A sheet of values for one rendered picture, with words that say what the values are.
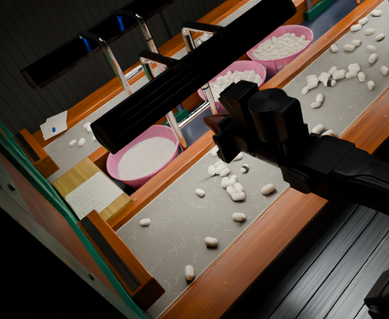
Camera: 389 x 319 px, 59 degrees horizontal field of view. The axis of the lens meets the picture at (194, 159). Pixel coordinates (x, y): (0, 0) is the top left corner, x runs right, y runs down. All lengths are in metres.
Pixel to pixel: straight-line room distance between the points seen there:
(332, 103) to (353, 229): 0.42
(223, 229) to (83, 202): 0.46
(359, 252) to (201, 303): 0.38
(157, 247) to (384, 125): 0.69
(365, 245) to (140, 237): 0.57
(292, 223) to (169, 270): 0.32
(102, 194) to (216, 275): 0.47
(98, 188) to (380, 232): 0.80
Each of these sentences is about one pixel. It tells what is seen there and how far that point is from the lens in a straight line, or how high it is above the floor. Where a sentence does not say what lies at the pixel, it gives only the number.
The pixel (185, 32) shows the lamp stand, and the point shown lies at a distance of 1.02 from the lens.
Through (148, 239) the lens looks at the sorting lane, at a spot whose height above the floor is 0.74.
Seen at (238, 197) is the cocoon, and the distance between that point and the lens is 0.93.
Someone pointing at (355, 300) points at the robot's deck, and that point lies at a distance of 0.87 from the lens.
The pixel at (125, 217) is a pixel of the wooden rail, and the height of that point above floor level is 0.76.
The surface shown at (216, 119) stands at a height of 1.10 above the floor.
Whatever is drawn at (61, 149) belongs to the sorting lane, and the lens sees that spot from 1.52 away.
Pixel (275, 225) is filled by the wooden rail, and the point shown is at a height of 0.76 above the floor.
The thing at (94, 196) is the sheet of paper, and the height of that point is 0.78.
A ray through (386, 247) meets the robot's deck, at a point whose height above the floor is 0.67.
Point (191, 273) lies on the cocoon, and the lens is 0.85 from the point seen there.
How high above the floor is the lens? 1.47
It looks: 41 degrees down
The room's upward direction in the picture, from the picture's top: 25 degrees counter-clockwise
